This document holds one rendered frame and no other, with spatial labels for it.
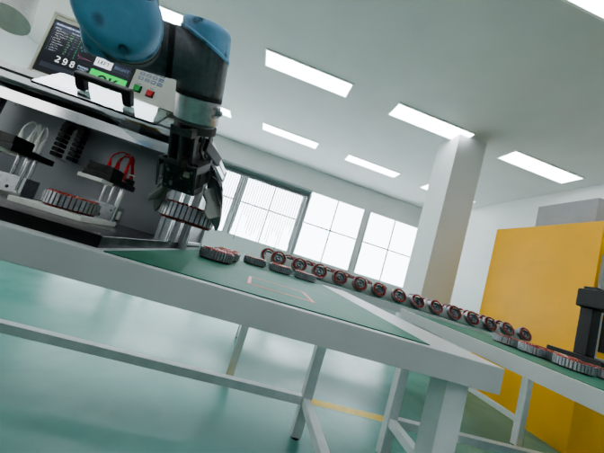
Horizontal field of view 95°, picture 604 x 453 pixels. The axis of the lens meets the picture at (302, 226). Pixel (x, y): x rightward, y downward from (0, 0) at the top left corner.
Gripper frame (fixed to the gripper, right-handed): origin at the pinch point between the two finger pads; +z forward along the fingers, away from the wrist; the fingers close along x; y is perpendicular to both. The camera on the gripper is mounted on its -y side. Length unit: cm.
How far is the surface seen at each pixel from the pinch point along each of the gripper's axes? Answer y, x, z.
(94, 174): -13.6, -31.8, 3.9
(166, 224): -15.5, -12.4, 12.7
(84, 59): -36, -53, -20
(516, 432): -93, 226, 141
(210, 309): 17.4, 13.3, 5.3
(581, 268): -185, 276, 30
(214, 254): -21.4, 0.7, 21.8
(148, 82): -38, -34, -20
